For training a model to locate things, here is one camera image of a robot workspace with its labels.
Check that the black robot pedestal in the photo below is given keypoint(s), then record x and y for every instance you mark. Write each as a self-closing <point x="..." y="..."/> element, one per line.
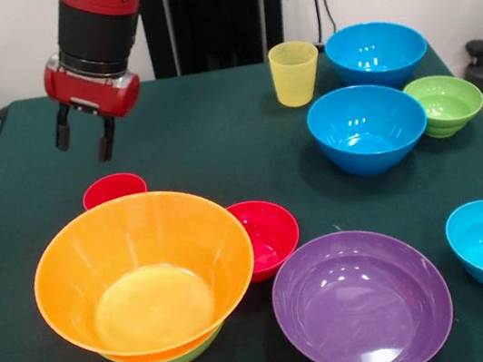
<point x="214" y="10"/>

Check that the yellow cup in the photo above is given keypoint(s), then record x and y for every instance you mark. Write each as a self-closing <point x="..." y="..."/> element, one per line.
<point x="296" y="76"/>

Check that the dark green tablecloth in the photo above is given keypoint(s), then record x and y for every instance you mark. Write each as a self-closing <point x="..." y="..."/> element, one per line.
<point x="218" y="148"/>

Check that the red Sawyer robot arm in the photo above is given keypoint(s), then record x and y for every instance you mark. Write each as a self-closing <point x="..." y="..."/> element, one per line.
<point x="98" y="29"/>

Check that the large purple bowl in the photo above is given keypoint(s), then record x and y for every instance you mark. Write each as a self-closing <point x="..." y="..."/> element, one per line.
<point x="362" y="304"/>

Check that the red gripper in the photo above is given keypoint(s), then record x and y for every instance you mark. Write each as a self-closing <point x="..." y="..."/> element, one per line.
<point x="91" y="90"/>

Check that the red cup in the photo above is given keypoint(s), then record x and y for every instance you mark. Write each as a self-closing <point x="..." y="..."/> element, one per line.
<point x="112" y="190"/>

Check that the small red bowl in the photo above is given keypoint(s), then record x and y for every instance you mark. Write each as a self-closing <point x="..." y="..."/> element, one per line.
<point x="272" y="231"/>

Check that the small green bowl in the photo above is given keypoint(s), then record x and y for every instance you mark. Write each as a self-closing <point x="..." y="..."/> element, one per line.
<point x="447" y="104"/>

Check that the large orange bowl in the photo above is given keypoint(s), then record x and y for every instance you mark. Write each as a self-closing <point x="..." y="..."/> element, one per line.
<point x="142" y="252"/>

